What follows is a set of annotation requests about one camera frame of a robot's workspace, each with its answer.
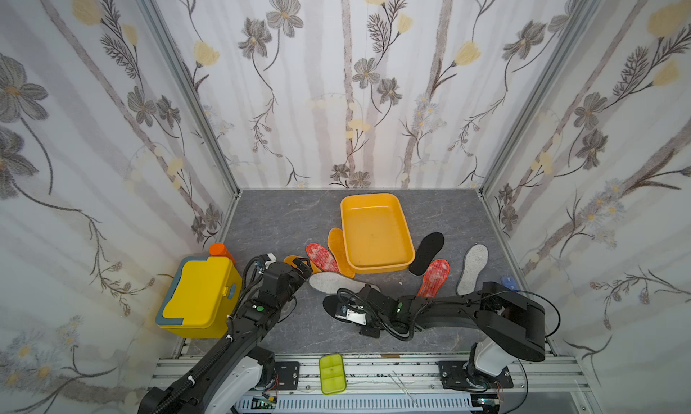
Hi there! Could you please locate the grey felt insole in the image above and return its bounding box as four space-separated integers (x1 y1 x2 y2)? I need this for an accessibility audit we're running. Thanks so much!
308 272 381 295
456 244 489 295

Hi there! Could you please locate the black insole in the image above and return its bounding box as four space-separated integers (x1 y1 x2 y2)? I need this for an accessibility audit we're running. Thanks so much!
322 295 347 322
408 232 444 276

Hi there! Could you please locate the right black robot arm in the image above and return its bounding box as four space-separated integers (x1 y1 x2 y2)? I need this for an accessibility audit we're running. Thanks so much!
338 282 546 392

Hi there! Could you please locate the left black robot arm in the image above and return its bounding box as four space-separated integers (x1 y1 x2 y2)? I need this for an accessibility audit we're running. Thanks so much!
138 257 312 413

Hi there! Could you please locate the yellow plastic storage box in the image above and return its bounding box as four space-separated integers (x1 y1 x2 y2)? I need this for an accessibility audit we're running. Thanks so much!
340 193 416 275

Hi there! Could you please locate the yellow lidded lunch box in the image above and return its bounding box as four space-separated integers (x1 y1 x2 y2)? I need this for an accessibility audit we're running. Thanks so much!
155 257 242 340

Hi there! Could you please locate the wide yellow fuzzy insole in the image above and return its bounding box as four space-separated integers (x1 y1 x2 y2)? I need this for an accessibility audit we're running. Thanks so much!
284 255 321 275

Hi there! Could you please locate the red white patterned insole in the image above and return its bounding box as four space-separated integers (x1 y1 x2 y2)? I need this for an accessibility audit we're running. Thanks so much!
306 243 340 274

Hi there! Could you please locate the red insole right side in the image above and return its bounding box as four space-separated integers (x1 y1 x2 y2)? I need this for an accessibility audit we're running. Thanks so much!
417 259 451 298

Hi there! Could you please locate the narrow yellow fuzzy insole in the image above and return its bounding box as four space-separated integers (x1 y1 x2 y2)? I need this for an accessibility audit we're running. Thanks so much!
328 228 356 279

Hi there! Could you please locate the orange cylinder bottle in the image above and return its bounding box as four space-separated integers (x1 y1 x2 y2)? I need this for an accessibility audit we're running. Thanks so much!
209 242 235 262

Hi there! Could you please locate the blue pill organizer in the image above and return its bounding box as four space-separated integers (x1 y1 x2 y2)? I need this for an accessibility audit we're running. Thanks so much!
500 276 520 291

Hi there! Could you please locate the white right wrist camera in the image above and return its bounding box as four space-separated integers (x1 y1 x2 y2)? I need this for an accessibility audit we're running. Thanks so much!
336 304 367 326

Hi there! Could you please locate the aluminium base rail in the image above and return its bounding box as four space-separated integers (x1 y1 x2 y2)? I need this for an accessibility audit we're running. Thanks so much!
150 351 590 414

